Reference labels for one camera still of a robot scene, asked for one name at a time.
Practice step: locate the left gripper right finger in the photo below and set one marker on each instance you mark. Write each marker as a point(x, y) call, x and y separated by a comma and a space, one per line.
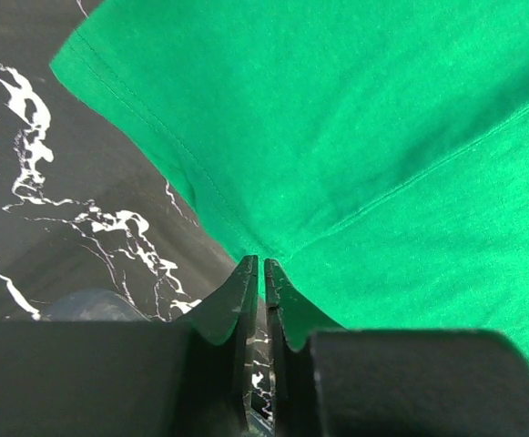
point(330, 381)

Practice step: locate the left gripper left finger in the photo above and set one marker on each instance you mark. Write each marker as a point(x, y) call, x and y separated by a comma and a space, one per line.
point(188, 377)

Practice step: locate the green t shirt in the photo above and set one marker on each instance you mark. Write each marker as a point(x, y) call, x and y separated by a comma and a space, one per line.
point(378, 150)

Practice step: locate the black marble pattern mat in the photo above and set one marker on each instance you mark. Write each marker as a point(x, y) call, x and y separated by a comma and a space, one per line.
point(86, 219)

